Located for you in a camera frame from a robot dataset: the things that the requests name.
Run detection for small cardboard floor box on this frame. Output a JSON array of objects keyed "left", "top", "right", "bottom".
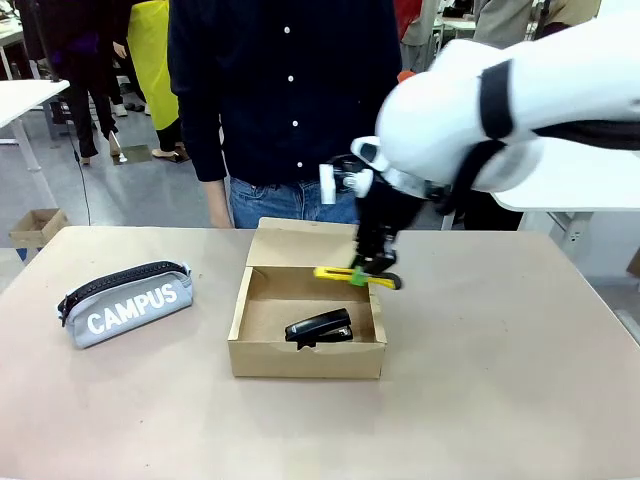
[{"left": 8, "top": 208, "right": 70, "bottom": 250}]

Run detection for yellow utility knife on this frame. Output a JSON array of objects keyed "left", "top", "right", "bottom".
[{"left": 313, "top": 265, "right": 404, "bottom": 293}]

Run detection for large white table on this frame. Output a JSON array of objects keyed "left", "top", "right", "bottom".
[{"left": 491, "top": 142, "right": 640, "bottom": 231}]

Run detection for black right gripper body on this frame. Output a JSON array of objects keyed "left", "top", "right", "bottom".
[{"left": 355, "top": 180, "right": 427, "bottom": 257}]

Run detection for white side table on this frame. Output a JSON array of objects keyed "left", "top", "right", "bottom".
[{"left": 0, "top": 78, "right": 72, "bottom": 174}]

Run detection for black stapler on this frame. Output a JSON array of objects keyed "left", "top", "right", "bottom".
[{"left": 284, "top": 307, "right": 354, "bottom": 352}]

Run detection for person in yellow apron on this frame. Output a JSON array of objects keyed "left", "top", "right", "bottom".
[{"left": 126, "top": 0, "right": 192, "bottom": 162}]

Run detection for grey CAMPUS pencil case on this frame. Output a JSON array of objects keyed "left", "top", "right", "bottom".
[{"left": 56, "top": 259, "right": 194, "bottom": 350}]

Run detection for blue denim jeans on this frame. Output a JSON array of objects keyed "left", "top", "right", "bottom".
[{"left": 228, "top": 175, "right": 362, "bottom": 230}]

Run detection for person in grey top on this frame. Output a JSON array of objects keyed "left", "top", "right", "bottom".
[{"left": 471, "top": 0, "right": 537, "bottom": 51}]

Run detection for dark floor mat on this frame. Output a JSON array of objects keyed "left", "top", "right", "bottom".
[{"left": 118, "top": 144, "right": 152, "bottom": 165}]

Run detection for person's right forearm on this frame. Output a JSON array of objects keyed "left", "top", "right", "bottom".
[{"left": 201, "top": 178, "right": 232, "bottom": 216}]

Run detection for brown cardboard box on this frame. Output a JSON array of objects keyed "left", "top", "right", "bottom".
[{"left": 226, "top": 216, "right": 388, "bottom": 380}]

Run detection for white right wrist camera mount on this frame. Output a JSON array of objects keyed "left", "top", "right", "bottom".
[{"left": 319, "top": 153, "right": 375, "bottom": 206}]

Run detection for person in black clothes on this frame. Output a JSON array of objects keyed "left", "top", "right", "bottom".
[{"left": 48, "top": 0, "right": 132, "bottom": 166}]

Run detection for black strap on arm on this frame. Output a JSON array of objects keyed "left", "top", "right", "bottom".
[{"left": 478, "top": 59, "right": 517, "bottom": 142}]

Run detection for dark navy button shirt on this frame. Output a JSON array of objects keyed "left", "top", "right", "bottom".
[{"left": 167, "top": 0, "right": 404, "bottom": 184}]

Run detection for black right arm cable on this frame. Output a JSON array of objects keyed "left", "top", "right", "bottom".
[{"left": 438, "top": 118, "right": 640, "bottom": 217}]

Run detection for thin black hanging cable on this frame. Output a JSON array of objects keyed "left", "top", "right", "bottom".
[{"left": 29, "top": 0, "right": 94, "bottom": 227}]

